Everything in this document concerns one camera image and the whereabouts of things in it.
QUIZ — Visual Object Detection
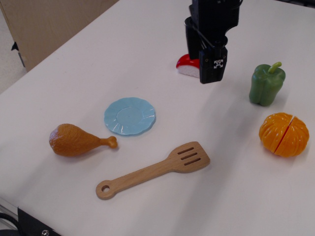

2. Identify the orange toy mandarin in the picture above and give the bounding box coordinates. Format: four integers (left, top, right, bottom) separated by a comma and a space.
259, 113, 310, 157

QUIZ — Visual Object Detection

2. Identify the light blue toy plate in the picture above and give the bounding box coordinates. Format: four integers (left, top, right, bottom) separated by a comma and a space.
104, 97, 156, 136

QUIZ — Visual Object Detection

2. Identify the beige cardboard panel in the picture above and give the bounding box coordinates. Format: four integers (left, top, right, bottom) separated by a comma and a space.
0, 0, 116, 71

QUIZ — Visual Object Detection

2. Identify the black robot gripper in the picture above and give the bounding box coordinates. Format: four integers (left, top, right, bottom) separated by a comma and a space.
185, 0, 240, 84

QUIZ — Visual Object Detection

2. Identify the green toy bell pepper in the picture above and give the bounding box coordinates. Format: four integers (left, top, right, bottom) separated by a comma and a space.
249, 62, 286, 107

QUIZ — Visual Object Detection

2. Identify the black corner bracket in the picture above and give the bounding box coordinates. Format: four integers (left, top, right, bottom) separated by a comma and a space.
18, 208, 61, 236

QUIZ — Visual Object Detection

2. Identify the red and white toy sushi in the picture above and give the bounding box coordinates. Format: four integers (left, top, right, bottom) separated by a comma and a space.
176, 54, 200, 78

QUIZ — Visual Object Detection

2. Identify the black cable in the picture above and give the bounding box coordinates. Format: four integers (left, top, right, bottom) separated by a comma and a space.
0, 212, 20, 236

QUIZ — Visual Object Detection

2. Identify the brown toy chicken drumstick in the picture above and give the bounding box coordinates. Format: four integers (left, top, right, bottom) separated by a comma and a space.
49, 123, 118, 157

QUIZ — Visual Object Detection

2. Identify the wooden slotted spatula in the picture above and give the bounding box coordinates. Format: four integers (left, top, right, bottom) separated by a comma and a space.
95, 142, 211, 200

